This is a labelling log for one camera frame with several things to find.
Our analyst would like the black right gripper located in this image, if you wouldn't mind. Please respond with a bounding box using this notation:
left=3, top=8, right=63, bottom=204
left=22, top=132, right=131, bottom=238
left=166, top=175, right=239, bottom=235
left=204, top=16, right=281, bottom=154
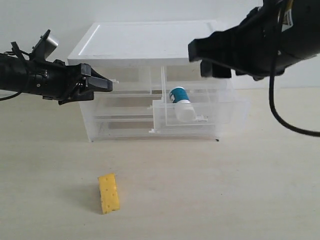
left=187, top=6, right=282, bottom=81

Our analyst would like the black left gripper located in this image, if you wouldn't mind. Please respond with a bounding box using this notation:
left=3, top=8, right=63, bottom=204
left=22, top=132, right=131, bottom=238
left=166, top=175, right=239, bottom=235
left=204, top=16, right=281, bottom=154
left=34, top=59, right=113, bottom=105

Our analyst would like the white pill bottle blue label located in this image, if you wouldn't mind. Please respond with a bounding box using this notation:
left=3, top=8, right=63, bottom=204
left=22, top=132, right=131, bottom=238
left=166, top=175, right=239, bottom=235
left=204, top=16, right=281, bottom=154
left=169, top=86, right=196, bottom=123

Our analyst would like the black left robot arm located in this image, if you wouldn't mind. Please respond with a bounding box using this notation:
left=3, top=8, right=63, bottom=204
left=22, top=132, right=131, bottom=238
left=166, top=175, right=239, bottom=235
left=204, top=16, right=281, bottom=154
left=0, top=53, right=113, bottom=105

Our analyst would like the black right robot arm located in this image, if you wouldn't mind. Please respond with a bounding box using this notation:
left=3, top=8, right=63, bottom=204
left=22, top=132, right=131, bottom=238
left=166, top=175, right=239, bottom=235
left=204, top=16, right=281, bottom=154
left=188, top=0, right=320, bottom=81

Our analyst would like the white plastic drawer cabinet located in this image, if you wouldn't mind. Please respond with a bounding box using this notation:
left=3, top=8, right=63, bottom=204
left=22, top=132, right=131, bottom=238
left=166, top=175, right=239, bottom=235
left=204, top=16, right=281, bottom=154
left=67, top=19, right=237, bottom=143

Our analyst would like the yellow cheese wedge sponge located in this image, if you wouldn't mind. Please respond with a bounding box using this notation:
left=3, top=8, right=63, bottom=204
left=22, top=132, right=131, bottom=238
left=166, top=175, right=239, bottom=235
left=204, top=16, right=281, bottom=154
left=98, top=173, right=120, bottom=214

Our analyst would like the black right camera cable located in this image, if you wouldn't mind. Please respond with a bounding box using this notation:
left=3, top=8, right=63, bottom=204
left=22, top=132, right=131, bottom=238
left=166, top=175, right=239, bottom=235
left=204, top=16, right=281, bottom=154
left=268, top=49, right=320, bottom=138

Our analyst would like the black camera cable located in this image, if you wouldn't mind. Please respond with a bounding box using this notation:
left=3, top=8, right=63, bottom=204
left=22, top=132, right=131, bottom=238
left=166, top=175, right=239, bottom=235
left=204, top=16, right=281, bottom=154
left=0, top=41, right=31, bottom=102
left=268, top=49, right=320, bottom=138

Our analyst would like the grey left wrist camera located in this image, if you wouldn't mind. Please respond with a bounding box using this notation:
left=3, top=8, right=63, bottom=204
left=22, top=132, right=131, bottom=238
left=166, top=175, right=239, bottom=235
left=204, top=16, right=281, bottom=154
left=29, top=29, right=59, bottom=61

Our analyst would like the black left camera cable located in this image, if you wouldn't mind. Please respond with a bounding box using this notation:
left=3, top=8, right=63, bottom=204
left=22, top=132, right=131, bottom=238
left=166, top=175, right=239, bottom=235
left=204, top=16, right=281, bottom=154
left=0, top=41, right=31, bottom=102

